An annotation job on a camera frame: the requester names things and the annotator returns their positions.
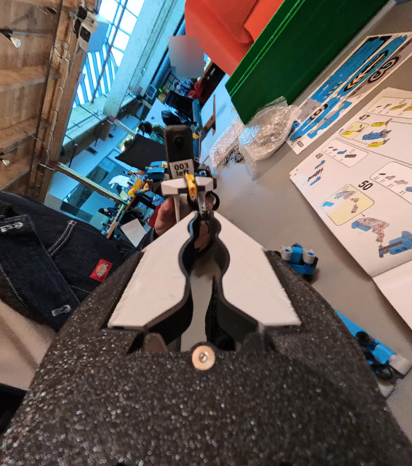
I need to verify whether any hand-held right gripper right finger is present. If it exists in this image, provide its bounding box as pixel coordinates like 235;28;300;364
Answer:
208;211;302;346

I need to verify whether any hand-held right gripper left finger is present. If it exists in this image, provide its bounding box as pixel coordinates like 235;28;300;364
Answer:
107;211;197;344

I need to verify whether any grey desk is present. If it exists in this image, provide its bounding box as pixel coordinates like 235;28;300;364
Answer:
206;0;412;466

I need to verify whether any person's left hand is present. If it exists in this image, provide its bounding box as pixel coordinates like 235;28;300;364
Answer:
154;195;217;252

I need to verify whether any blue tracked toy assembly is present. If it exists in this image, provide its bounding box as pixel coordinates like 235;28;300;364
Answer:
280;243;319;283

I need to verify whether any clear plastic bag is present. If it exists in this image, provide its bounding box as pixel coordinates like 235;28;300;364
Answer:
210;96;301;172

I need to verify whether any orange plastic case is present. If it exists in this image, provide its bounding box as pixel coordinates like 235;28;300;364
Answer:
185;0;286;75

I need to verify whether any pile of small building pieces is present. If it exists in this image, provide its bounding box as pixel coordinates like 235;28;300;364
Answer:
335;311;412;397

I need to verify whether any green plastic bin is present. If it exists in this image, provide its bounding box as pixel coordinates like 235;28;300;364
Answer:
225;0;390;125

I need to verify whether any person's white shirt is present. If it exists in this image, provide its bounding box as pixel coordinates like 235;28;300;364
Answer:
0;277;57;390

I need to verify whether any open instruction booklet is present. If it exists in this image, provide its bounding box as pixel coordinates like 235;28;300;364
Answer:
290;87;412;361

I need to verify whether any blue robot sticker sheet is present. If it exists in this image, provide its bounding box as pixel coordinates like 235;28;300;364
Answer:
286;28;412;155

